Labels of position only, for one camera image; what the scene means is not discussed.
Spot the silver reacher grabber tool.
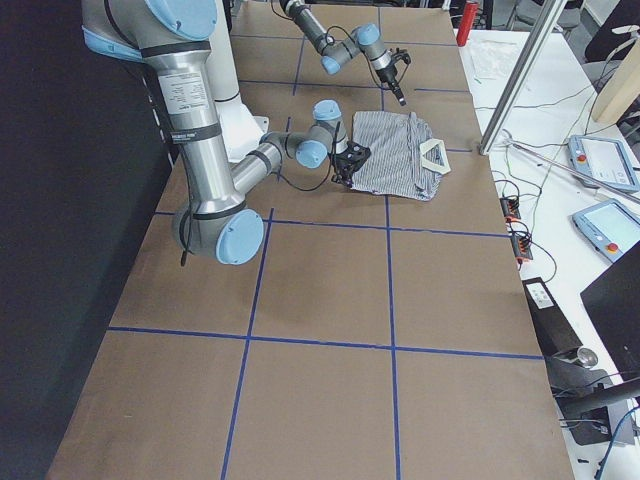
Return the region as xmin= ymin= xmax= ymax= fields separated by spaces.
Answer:
xmin=503 ymin=129 xmax=639 ymax=203

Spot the red cardboard tube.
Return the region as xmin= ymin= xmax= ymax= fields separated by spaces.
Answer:
xmin=456 ymin=0 xmax=479 ymax=47

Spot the wooden board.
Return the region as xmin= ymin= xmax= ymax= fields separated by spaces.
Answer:
xmin=591 ymin=25 xmax=639 ymax=124

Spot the clear plastic sheet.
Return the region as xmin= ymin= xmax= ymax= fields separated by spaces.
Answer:
xmin=470 ymin=40 xmax=520 ymax=80

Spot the teach pendant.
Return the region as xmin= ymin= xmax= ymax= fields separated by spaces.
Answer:
xmin=571 ymin=199 xmax=639 ymax=263
xmin=568 ymin=135 xmax=639 ymax=193

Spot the aluminium frame post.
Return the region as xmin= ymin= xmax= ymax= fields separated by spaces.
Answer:
xmin=479 ymin=0 xmax=567 ymax=155

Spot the black monitor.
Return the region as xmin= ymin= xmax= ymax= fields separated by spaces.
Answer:
xmin=580 ymin=244 xmax=640 ymax=380

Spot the black power strip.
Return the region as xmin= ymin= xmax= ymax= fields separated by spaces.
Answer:
xmin=499 ymin=196 xmax=533 ymax=265

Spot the monitor stand base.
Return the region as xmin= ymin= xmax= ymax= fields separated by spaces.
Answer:
xmin=545 ymin=346 xmax=639 ymax=446

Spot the black box with label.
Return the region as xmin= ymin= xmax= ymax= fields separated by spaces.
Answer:
xmin=522 ymin=277 xmax=583 ymax=357

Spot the black cable on desk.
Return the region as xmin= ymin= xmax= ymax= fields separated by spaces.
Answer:
xmin=472 ymin=64 xmax=626 ymax=211

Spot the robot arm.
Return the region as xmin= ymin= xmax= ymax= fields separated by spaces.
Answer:
xmin=81 ymin=1 xmax=370 ymax=265
xmin=279 ymin=0 xmax=411 ymax=106

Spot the near teach pendant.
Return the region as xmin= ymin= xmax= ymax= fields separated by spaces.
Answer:
xmin=571 ymin=199 xmax=639 ymax=263

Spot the far teach pendant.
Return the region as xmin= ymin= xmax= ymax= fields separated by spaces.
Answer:
xmin=568 ymin=135 xmax=639 ymax=193

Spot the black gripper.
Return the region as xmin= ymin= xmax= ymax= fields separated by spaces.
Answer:
xmin=331 ymin=150 xmax=358 ymax=187
xmin=375 ymin=65 xmax=406 ymax=106

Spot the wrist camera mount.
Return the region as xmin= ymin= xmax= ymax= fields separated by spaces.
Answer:
xmin=341 ymin=140 xmax=371 ymax=173
xmin=389 ymin=47 xmax=411 ymax=66

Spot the blue white striped polo shirt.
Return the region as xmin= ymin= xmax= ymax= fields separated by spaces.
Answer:
xmin=352 ymin=111 xmax=451 ymax=202

